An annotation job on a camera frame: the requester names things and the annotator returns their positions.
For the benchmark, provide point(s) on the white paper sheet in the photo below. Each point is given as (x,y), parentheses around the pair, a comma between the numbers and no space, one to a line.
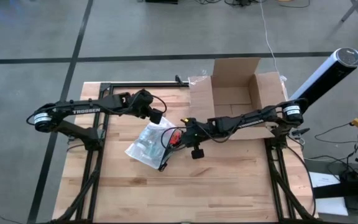
(328,193)

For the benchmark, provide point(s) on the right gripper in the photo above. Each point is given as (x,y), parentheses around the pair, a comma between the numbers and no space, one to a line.
(196,146)

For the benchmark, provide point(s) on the clear zip pouch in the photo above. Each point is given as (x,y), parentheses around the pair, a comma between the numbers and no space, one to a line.
(148,146)

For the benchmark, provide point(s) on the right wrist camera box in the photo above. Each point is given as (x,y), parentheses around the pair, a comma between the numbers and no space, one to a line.
(202,130)

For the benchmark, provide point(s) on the black aluminium table frame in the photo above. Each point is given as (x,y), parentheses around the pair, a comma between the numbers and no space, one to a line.
(135,84)

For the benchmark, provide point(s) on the black floor device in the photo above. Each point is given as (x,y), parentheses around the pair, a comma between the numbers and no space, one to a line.
(162,1)

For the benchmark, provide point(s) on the black metal bar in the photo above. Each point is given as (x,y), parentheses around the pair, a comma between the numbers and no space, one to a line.
(346,188)

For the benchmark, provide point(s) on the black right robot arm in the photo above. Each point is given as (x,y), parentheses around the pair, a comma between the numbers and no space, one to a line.
(253,119)

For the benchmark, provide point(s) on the small black edge device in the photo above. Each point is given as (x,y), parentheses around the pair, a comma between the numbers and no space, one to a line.
(180,80)

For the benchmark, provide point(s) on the red snack packet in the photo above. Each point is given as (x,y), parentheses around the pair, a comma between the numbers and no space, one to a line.
(175,138)

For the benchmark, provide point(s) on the white black cylinder tower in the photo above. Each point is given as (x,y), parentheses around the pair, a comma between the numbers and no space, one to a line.
(328,74)

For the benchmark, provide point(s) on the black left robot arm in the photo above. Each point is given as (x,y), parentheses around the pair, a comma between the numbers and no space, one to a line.
(73,113)

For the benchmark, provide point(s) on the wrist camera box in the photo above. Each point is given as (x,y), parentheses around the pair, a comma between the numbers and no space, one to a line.
(141,102)
(202,130)

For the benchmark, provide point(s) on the brown cardboard shipping box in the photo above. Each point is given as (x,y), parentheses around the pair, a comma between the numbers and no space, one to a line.
(232,93)

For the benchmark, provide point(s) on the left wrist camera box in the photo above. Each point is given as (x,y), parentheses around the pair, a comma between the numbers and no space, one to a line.
(141,102)

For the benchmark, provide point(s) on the grey metal table leg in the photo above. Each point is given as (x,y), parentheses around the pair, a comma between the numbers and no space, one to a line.
(351,11)

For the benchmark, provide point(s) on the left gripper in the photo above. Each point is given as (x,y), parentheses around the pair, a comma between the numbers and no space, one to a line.
(156,115)

